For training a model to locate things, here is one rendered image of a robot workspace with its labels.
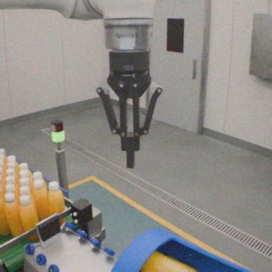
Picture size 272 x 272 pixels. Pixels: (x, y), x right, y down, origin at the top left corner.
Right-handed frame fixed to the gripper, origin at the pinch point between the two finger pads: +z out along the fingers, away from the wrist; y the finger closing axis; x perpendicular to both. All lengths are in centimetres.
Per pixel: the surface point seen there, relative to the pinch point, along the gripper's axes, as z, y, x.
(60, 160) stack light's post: 41, -45, 76
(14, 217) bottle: 45, -51, 30
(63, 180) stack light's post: 54, -45, 77
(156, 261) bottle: 29.4, 6.1, -2.2
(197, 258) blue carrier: 36.9, 18.1, 6.6
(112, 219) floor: 145, -35, 163
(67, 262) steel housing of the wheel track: 55, -26, 19
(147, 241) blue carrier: 24.9, 3.8, 0.3
